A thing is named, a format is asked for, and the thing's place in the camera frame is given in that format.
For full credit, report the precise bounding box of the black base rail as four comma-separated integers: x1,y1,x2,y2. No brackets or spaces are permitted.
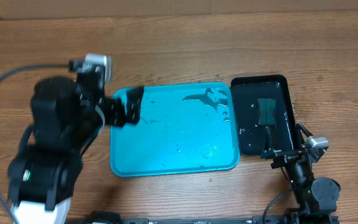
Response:
65,211,340,224

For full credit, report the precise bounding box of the black plastic tray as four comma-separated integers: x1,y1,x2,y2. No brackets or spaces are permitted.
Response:
231,75,299,156

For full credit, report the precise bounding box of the dark green sponge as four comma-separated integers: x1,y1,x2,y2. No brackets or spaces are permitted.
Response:
258,98,276,127

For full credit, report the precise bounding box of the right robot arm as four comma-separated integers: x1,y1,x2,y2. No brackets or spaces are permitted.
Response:
261,123,341,224

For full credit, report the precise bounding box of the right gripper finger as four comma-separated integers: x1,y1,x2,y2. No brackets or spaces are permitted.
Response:
295,122,313,139
261,126,274,156

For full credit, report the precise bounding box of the teal plastic tray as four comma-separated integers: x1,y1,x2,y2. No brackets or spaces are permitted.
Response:
110,82,240,177

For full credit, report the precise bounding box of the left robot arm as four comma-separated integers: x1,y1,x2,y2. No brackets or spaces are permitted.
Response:
8,77,144,223

